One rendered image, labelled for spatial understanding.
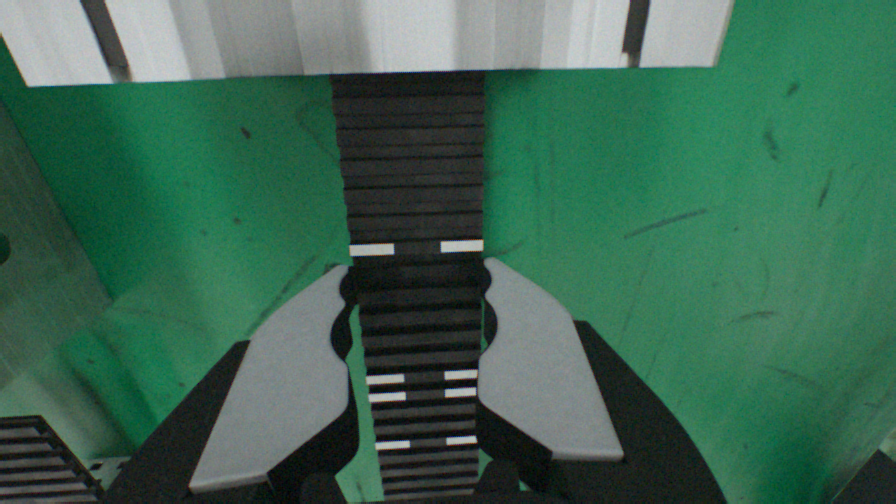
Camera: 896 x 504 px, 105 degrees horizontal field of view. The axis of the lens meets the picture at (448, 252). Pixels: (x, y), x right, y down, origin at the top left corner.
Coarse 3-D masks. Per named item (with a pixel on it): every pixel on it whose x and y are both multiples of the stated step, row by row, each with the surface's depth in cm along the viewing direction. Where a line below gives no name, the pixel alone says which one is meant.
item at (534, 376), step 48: (480, 288) 13; (528, 288) 11; (528, 336) 9; (576, 336) 9; (480, 384) 8; (528, 384) 8; (576, 384) 8; (480, 432) 8; (528, 432) 7; (576, 432) 7; (528, 480) 7
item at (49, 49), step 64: (0, 0) 4; (64, 0) 4; (128, 0) 4; (192, 0) 4; (256, 0) 6; (320, 0) 8; (384, 0) 8; (448, 0) 8; (512, 0) 6; (576, 0) 4; (640, 0) 5; (704, 0) 5; (64, 64) 4; (128, 64) 5; (192, 64) 5; (256, 64) 6; (320, 64) 8; (384, 64) 8; (448, 64) 8; (512, 64) 7; (576, 64) 5; (640, 64) 5; (704, 64) 5
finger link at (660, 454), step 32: (576, 320) 10; (608, 352) 8; (608, 384) 8; (640, 384) 8; (640, 416) 7; (672, 416) 7; (640, 448) 6; (672, 448) 6; (576, 480) 6; (608, 480) 6; (640, 480) 6; (672, 480) 6; (704, 480) 6
